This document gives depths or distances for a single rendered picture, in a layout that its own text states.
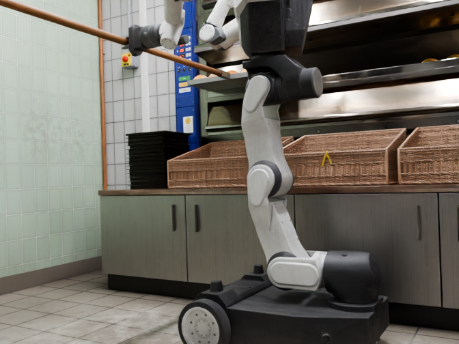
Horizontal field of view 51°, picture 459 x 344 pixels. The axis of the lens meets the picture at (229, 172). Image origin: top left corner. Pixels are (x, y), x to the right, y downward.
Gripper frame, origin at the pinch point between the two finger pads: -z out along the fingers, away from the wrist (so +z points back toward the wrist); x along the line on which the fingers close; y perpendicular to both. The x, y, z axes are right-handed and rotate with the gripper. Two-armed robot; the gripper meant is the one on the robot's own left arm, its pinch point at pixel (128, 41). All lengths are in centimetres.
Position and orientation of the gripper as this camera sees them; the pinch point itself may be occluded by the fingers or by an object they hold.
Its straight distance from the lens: 204.9
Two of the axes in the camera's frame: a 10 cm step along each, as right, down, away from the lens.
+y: 5.3, -0.1, 8.5
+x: 0.4, 10.0, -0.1
